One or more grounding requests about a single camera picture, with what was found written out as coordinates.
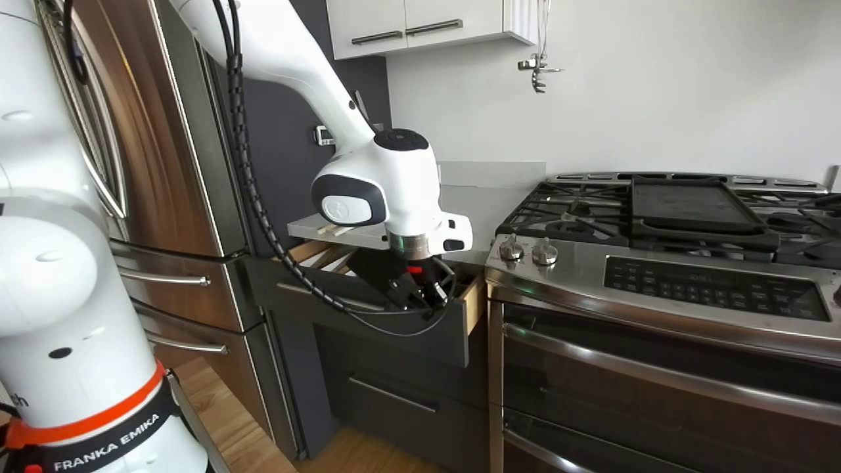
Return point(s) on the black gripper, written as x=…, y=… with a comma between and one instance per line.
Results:
x=409, y=278

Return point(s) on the dark grey wooden utensil drawer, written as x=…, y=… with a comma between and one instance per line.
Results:
x=455, y=331

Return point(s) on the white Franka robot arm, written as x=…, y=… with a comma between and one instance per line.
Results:
x=52, y=351

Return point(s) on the dark grey cabinet drawer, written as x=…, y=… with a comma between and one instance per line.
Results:
x=455, y=385
x=420, y=443

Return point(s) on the silver stove knob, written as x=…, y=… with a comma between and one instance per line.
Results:
x=544, y=254
x=514, y=251

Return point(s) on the hanging metal utensil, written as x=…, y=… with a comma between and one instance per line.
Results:
x=537, y=70

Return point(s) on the white upper cabinet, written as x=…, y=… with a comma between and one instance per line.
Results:
x=376, y=16

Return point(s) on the stainless steel refrigerator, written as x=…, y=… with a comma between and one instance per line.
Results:
x=175, y=131

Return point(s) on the stainless steel gas range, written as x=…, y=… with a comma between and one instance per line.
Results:
x=699, y=290

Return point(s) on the black cast iron griddle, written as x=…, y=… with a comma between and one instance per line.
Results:
x=692, y=206

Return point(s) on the white wall outlet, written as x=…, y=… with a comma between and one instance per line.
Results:
x=324, y=134

